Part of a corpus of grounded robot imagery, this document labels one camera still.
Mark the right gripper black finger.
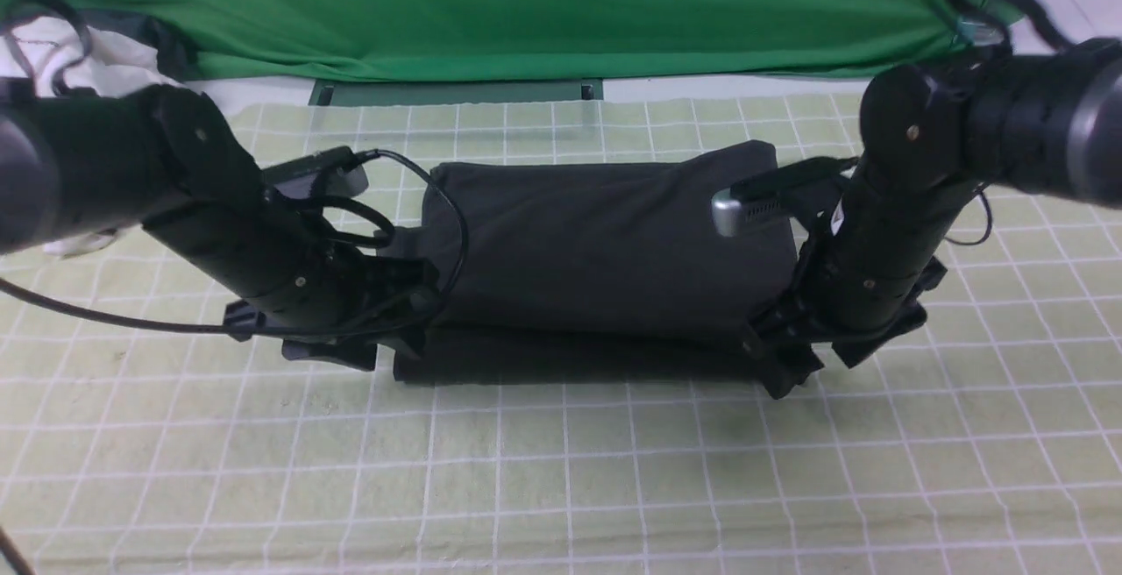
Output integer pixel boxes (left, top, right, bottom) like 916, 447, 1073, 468
745, 312, 824, 400
831, 308, 928, 369

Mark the crumpled white shirt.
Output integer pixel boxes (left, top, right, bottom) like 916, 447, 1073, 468
0, 16, 185, 259

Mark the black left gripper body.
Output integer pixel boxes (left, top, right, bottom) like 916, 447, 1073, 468
145, 185, 438, 338

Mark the dark cloth behind white shirt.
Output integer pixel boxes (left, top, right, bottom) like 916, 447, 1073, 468
99, 11, 197, 81

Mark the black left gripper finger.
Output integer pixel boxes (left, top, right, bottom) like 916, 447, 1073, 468
377, 295, 438, 360
224, 300, 380, 373

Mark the dark green metal base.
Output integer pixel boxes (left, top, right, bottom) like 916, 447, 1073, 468
309, 77, 604, 108

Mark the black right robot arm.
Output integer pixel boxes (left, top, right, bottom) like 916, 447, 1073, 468
728, 39, 1121, 399

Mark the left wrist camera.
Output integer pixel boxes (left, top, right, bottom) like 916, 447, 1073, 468
263, 146, 369, 200

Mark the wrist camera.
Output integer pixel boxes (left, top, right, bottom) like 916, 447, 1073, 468
263, 146, 369, 200
712, 157, 858, 237

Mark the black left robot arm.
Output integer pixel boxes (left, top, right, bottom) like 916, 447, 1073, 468
1, 85, 444, 372

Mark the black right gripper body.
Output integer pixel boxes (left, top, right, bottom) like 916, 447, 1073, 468
746, 167, 949, 349

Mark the teal binder clip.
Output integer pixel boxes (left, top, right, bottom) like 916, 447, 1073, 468
956, 17, 1006, 47

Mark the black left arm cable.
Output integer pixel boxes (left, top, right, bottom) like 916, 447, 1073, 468
0, 0, 470, 575

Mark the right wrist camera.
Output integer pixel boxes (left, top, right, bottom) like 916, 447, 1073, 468
712, 157, 858, 237

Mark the green backdrop cloth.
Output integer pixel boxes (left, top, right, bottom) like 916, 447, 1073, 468
0, 0, 1048, 85

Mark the dark gray long-sleeved shirt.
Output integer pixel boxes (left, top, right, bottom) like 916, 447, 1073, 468
393, 142, 795, 385

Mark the light green grid mat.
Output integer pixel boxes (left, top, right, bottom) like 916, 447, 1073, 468
0, 82, 1122, 575

